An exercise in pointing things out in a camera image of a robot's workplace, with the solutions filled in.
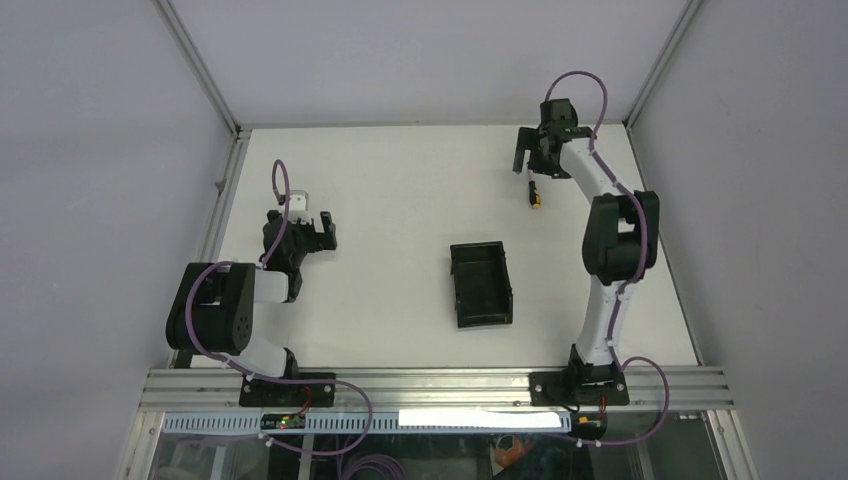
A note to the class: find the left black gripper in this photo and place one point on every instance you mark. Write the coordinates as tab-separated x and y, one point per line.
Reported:
318	240

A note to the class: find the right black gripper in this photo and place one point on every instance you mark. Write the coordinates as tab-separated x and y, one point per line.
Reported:
529	139

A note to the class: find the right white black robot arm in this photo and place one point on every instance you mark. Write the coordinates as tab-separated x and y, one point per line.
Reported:
620	240

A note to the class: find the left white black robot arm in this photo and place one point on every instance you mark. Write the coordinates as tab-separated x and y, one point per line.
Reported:
213	310

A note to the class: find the yellow black screwdriver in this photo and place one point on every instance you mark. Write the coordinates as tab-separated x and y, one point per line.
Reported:
534	197

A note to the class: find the black plastic bin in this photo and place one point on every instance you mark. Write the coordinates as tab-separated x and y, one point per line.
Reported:
483	295

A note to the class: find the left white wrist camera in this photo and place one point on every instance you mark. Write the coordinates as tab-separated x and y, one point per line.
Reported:
297	206

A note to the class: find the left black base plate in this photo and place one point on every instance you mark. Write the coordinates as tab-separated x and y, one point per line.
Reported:
287	391

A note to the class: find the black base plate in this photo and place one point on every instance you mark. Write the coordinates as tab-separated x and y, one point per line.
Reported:
556	388
287	391

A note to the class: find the white slotted cable duct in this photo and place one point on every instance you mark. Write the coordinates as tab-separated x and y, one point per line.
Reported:
404	421

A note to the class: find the aluminium rail frame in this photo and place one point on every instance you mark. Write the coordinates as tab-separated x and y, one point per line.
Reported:
680	388

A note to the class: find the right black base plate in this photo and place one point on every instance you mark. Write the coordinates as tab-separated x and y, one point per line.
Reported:
556	388

